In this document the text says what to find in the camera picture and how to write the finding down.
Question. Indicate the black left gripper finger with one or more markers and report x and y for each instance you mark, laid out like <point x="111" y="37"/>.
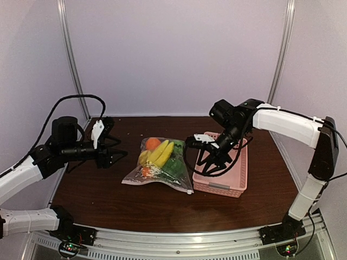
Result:
<point x="109" y="141"/>
<point x="113" y="156"/>

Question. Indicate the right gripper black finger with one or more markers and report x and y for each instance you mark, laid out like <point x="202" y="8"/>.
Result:
<point x="204" y="158"/>
<point x="216" y="168"/>

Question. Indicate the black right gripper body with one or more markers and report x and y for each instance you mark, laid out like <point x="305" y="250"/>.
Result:
<point x="235" y="133"/>

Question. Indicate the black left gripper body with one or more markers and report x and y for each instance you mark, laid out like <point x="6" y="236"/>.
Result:
<point x="73" y="153"/>

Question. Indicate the pink perforated plastic basket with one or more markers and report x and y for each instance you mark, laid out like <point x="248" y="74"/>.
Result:
<point x="231" y="184"/>

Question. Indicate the green black toy watermelon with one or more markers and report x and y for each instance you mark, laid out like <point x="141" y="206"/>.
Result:
<point x="178" y="147"/>

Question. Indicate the green toy bell pepper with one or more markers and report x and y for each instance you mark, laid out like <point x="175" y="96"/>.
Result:
<point x="174" y="168"/>

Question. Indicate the yellow toy lemon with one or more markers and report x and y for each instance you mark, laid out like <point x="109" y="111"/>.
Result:
<point x="143" y="157"/>

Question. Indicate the orange green toy carrot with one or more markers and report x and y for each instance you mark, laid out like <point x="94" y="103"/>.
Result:
<point x="148" y="172"/>

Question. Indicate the clear zip top bag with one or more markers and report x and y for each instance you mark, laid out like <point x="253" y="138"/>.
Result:
<point x="135" y="178"/>

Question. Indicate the yellow toy banana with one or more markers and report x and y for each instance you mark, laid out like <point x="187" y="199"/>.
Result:
<point x="162" y="153"/>

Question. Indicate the orange toy tangerine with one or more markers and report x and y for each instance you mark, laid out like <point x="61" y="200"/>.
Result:
<point x="152" y="143"/>

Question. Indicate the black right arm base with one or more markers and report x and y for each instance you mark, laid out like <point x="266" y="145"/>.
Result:
<point x="282" y="233"/>

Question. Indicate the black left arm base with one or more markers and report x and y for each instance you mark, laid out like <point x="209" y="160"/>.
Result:
<point x="68" y="231"/>

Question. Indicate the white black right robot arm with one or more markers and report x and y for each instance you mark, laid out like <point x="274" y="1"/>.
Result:
<point x="237" y="121"/>

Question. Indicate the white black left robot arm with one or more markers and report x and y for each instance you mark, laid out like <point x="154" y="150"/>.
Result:
<point x="41" y="162"/>

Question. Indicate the left circuit board with leds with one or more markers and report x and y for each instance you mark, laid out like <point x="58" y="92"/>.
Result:
<point x="67" y="249"/>

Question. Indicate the circuit board with leds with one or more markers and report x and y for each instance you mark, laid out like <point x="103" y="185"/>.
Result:
<point x="67" y="249"/>
<point x="287" y="249"/>

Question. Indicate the right circuit board with leds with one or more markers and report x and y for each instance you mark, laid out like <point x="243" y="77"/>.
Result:
<point x="287" y="249"/>

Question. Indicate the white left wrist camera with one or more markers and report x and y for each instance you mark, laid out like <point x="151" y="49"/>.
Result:
<point x="101" y="129"/>

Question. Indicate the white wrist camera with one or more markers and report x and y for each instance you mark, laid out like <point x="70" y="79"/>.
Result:
<point x="199" y="140"/>
<point x="101" y="129"/>

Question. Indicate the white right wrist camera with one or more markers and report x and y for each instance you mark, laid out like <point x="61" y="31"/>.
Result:
<point x="199" y="140"/>

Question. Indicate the aluminium front rail frame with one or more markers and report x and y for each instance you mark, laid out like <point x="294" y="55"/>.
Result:
<point x="232" y="244"/>

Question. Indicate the right aluminium corner post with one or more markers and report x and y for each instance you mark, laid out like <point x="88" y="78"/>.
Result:
<point x="284" y="44"/>

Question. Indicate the aluminium corner post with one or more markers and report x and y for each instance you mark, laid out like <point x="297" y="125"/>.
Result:
<point x="284" y="44"/>
<point x="61" y="10"/>

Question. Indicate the left aluminium corner post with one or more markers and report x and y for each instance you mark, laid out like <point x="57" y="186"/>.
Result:
<point x="61" y="10"/>

